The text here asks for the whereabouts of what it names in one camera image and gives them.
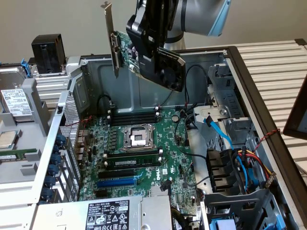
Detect blue expansion slot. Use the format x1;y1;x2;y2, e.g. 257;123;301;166
96;176;138;189

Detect silver hard disk white label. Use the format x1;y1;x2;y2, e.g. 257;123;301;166
0;88;35;122

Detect silver CPU socket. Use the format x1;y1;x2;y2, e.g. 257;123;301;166
119;124;158;152

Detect blue SATA wire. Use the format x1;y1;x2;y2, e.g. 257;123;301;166
203;115;235;151

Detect green Dell motherboard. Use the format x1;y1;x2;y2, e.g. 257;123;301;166
78;109;204;230

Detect coloured power wire bundle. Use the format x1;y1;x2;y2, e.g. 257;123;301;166
236;148;277;190

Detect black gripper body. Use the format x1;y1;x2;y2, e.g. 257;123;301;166
143;0;179;34

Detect dark framed monitor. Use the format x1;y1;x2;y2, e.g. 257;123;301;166
283;73;307;141

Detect silver CPU chip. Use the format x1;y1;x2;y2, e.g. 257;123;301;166
0;131;20;150

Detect open grey PC case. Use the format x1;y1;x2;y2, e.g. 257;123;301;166
30;45;307;230

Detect silver chipset heatsink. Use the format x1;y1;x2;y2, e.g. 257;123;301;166
149;185;169;197

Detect black wire across motherboard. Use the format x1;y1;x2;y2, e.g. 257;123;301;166
174;116;208;159

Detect blue disk bracket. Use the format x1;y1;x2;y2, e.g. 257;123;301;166
20;58;34;79

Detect black CPU cooler block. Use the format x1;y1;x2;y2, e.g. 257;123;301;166
31;33;67;77

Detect black looped wire with plug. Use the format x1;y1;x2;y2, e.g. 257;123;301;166
96;94;114;114

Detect grey metal disk bay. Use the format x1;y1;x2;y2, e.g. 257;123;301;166
206;63;253;136

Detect grey parts rack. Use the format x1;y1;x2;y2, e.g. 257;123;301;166
0;56;72;207

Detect green loose RAM stick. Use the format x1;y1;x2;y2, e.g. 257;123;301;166
0;148;38;161

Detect grey blue drive cage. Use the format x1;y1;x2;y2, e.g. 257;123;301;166
203;188;299;230

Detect green GPU with black fan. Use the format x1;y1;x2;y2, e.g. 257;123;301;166
100;0;187;93

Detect long black expansion slot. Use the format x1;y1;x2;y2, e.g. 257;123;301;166
97;168;135;180

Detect short red black twisted wire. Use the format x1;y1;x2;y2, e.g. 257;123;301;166
64;115;94;154

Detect long red black twisted wire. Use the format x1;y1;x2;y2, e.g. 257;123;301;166
253;128;281;152

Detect black wire tall arch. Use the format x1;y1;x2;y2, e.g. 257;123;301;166
184;64;209;106

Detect black wire short arch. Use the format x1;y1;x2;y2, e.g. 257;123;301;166
159;90;177;108

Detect grey power supply with label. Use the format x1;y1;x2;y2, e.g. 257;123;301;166
31;195;174;230

